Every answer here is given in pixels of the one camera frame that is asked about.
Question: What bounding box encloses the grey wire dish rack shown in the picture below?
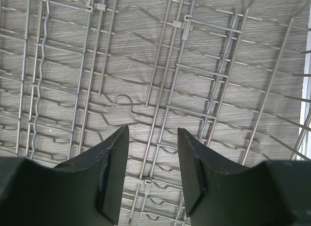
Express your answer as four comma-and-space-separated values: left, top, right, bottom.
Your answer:
0, 0, 311, 226

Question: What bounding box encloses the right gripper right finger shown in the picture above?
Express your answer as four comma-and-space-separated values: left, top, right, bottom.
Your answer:
177, 128, 311, 226

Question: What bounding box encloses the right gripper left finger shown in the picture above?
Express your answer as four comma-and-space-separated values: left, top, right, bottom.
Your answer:
0, 126, 129, 226

